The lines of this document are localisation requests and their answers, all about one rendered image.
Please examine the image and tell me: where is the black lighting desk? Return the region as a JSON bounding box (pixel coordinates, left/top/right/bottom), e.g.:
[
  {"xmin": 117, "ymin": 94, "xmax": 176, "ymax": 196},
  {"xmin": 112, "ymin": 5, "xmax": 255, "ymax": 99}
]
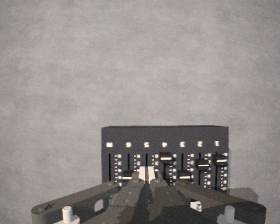
[{"xmin": 101, "ymin": 125, "xmax": 229, "ymax": 194}]

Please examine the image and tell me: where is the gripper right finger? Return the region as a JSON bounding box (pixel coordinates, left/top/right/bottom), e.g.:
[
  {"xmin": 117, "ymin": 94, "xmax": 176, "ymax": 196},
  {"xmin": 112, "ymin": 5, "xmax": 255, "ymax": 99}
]
[{"xmin": 146, "ymin": 167, "xmax": 267, "ymax": 224}]

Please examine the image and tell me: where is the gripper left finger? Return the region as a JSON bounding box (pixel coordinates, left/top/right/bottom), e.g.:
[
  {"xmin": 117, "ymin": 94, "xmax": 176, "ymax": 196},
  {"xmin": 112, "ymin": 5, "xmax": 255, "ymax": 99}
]
[{"xmin": 31, "ymin": 167, "xmax": 147, "ymax": 224}]

